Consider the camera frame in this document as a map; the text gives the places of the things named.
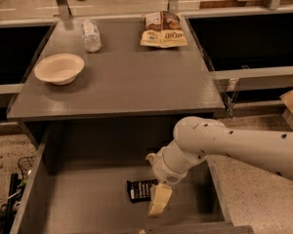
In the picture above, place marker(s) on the black and green tool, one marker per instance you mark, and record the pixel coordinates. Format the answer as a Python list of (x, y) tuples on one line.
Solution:
[(9, 210)]

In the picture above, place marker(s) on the grey metal post left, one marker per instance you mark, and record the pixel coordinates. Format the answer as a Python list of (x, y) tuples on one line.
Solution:
[(64, 10)]

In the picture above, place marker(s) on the open grey top drawer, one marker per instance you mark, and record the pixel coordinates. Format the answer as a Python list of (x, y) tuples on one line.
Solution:
[(78, 183)]

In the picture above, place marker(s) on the grey cabinet counter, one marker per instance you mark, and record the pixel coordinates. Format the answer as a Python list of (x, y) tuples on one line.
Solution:
[(123, 78)]

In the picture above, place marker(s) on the brown and yellow snack bag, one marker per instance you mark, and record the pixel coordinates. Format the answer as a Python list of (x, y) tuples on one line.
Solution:
[(163, 30)]

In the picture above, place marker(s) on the black rxbar chocolate bar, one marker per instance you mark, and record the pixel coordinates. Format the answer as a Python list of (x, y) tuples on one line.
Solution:
[(139, 190)]

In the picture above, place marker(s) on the metal bracket with wires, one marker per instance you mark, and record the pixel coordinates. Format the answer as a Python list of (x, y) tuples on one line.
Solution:
[(228, 89)]

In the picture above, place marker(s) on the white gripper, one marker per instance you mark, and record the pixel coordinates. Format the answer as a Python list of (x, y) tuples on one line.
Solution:
[(161, 172)]

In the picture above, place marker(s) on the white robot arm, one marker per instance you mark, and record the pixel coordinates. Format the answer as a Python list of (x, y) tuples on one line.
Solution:
[(195, 138)]

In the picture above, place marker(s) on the white paper bowl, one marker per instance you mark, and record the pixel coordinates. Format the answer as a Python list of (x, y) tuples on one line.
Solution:
[(59, 69)]

